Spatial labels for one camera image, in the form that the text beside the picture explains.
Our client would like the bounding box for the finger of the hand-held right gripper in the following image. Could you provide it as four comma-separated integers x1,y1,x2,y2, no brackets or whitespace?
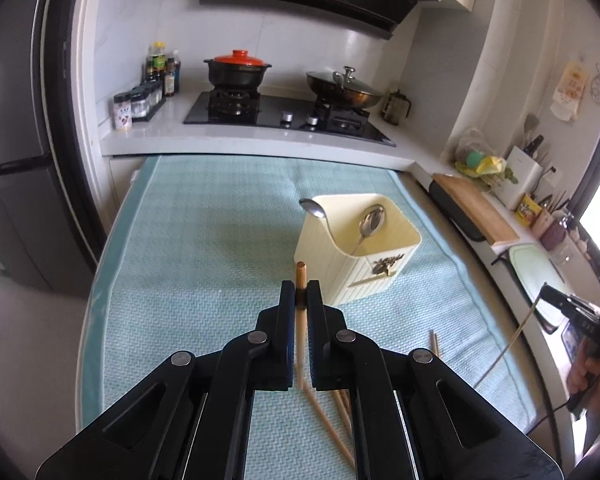
539,282,588,317

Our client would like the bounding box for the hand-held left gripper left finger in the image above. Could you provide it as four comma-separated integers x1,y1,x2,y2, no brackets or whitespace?
35,280,301,480

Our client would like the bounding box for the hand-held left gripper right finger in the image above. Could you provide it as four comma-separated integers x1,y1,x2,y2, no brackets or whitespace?
306,281,567,480

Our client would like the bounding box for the cream ribbed utensil holder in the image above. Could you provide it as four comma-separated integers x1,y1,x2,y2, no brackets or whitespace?
294,193,422,307

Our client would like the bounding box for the person's right hand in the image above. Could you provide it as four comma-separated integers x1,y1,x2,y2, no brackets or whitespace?
566,355,600,401

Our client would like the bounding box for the light green cutting board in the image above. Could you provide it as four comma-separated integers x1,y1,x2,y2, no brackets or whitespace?
492,242,581,331

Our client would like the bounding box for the purple cup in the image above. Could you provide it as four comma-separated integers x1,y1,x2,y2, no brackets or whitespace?
540,217,568,251

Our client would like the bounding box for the yellow packet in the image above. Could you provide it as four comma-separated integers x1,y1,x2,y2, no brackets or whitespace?
517,194,543,226

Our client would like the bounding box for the light blue woven mat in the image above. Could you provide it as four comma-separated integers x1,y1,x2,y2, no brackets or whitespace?
80,154,538,480

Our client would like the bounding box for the white knife block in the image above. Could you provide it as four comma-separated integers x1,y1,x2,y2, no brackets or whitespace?
492,145,556,211

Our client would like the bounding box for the wooden cutting board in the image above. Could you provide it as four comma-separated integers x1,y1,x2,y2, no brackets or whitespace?
432,174,521,246

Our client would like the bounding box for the black flat appliance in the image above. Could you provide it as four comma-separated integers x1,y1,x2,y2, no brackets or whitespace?
427,180,486,242

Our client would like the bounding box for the metal spoon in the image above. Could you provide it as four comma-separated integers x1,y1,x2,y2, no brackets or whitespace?
299,198,343,248
349,204,386,257

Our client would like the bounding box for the yellow cloth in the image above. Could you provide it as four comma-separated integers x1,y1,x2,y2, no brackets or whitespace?
455,152,508,178

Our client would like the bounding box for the black gas stove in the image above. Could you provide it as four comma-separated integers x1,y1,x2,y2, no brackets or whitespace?
183,89,397,147

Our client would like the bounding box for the glass french press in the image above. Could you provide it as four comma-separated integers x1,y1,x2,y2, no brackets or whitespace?
382,89,411,126

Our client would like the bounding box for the wok with glass lid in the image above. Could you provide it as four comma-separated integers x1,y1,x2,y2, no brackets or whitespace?
306,66,383,110

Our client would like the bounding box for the black pot with red lid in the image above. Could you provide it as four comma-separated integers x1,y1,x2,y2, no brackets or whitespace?
203,50,272,90

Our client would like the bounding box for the white label jar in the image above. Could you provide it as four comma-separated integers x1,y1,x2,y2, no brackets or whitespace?
113,92,133,131

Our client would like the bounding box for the cooking oil bottle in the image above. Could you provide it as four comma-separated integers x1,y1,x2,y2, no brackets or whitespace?
147,41,167,83

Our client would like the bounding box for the dark grey refrigerator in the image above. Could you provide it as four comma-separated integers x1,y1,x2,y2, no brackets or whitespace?
0,0,106,301

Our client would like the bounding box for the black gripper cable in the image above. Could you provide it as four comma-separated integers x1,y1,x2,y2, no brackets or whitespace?
527,395,588,433

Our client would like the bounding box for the hanging wall calendar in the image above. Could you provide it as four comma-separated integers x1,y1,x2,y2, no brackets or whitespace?
550,60,591,121

